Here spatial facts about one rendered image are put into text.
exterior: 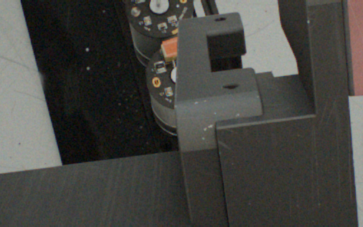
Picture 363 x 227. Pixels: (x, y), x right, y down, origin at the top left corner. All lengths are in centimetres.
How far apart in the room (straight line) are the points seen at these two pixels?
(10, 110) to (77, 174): 21
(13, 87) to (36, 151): 3
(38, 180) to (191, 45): 4
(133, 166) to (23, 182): 2
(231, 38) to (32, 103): 21
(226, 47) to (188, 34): 1
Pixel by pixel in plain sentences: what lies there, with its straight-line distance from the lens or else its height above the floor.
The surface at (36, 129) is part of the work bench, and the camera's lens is 36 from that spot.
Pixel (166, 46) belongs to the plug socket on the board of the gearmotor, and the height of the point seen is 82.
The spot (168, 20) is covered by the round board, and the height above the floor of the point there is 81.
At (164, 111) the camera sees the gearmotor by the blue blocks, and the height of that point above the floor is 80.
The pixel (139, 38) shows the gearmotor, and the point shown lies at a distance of 31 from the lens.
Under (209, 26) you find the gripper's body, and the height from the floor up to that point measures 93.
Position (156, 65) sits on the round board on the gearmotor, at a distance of 29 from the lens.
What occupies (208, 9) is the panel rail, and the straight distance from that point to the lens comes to 30.
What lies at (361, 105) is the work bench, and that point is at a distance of 36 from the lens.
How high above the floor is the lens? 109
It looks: 75 degrees down
